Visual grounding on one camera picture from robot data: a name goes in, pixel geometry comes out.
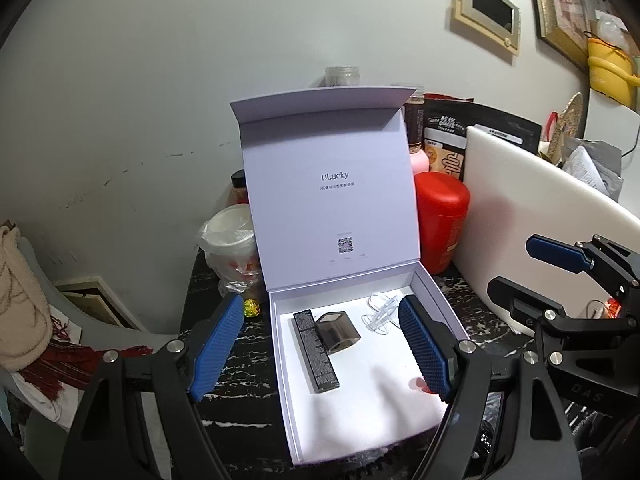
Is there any black cable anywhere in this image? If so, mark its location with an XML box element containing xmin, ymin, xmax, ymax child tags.
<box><xmin>620</xmin><ymin>125</ymin><xmax>640</xmax><ymax>158</ymax></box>

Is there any black long box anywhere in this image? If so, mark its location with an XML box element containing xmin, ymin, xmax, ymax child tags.
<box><xmin>292</xmin><ymin>310</ymin><xmax>341</xmax><ymax>395</ymax></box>

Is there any white gift box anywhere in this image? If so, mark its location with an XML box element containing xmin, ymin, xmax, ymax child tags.
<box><xmin>230</xmin><ymin>85</ymin><xmax>471</xmax><ymax>466</ymax></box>

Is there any yellow pot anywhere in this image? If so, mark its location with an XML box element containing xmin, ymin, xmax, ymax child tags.
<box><xmin>586</xmin><ymin>37</ymin><xmax>640</xmax><ymax>106</ymax></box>

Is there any white printed cloth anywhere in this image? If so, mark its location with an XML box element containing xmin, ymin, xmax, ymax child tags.
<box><xmin>7</xmin><ymin>310</ymin><xmax>83</xmax><ymax>431</ymax></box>

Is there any clear plastic hair clip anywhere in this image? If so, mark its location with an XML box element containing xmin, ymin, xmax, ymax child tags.
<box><xmin>361</xmin><ymin>292</ymin><xmax>406</xmax><ymax>335</ymax></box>

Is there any cup in plastic bag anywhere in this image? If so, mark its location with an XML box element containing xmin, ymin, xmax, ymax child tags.
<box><xmin>196</xmin><ymin>204</ymin><xmax>266</xmax><ymax>306</ymax></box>

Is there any grey bag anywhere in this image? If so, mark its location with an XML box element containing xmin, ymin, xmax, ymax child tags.
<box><xmin>562</xmin><ymin>139</ymin><xmax>625</xmax><ymax>198</ymax></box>

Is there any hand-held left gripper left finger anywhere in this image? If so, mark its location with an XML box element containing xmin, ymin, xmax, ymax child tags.
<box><xmin>59</xmin><ymin>292</ymin><xmax>246</xmax><ymax>480</ymax></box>

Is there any wooden frame on floor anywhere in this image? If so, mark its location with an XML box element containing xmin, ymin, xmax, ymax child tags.
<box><xmin>54</xmin><ymin>275</ymin><xmax>146</xmax><ymax>332</ymax></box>

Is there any clear glass jar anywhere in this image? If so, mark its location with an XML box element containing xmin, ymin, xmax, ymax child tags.
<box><xmin>324</xmin><ymin>65</ymin><xmax>361</xmax><ymax>88</ymax></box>

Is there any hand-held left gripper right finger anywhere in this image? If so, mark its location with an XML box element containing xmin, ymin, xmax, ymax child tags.
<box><xmin>397</xmin><ymin>294</ymin><xmax>583</xmax><ymax>480</ymax></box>

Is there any cream picture frame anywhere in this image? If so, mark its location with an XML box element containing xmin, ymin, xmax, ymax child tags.
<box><xmin>451</xmin><ymin>0</ymin><xmax>521</xmax><ymax>56</ymax></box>

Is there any round woven mat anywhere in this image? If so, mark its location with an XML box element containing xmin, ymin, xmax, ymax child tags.
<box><xmin>549</xmin><ymin>91</ymin><xmax>585</xmax><ymax>163</ymax></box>

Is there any dark translucent cube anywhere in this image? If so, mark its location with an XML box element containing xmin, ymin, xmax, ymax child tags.
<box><xmin>314</xmin><ymin>311</ymin><xmax>362</xmax><ymax>353</ymax></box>

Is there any beige cloth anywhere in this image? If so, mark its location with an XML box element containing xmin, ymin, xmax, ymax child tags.
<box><xmin>0</xmin><ymin>225</ymin><xmax>53</xmax><ymax>371</ymax></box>

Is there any large dark picture frame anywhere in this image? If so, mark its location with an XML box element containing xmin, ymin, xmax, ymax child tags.
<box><xmin>525</xmin><ymin>0</ymin><xmax>596</xmax><ymax>68</ymax></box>

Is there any red fringed scarf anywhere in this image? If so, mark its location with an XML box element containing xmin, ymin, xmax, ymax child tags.
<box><xmin>20</xmin><ymin>317</ymin><xmax>153</xmax><ymax>396</ymax></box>

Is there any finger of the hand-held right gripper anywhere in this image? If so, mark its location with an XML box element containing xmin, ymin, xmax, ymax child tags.
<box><xmin>525</xmin><ymin>232</ymin><xmax>640</xmax><ymax>301</ymax></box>
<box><xmin>486</xmin><ymin>275</ymin><xmax>640</xmax><ymax>356</ymax></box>

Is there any white foam board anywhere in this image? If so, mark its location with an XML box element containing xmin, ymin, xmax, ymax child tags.
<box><xmin>452</xmin><ymin>125</ymin><xmax>640</xmax><ymax>336</ymax></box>

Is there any grey chair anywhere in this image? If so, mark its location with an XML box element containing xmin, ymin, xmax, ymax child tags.
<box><xmin>15</xmin><ymin>237</ymin><xmax>181</xmax><ymax>441</ymax></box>

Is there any jar with black lid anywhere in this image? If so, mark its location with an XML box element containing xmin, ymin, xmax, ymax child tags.
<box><xmin>230</xmin><ymin>169</ymin><xmax>251</xmax><ymax>206</ymax></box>

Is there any black food bag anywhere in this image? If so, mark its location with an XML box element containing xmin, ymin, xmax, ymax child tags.
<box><xmin>422</xmin><ymin>92</ymin><xmax>543</xmax><ymax>183</ymax></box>

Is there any jar with dark label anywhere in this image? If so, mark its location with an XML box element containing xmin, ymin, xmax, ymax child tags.
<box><xmin>404</xmin><ymin>92</ymin><xmax>426</xmax><ymax>153</ymax></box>

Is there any red canister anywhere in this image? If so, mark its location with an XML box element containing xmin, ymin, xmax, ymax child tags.
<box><xmin>414</xmin><ymin>171</ymin><xmax>471</xmax><ymax>276</ymax></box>

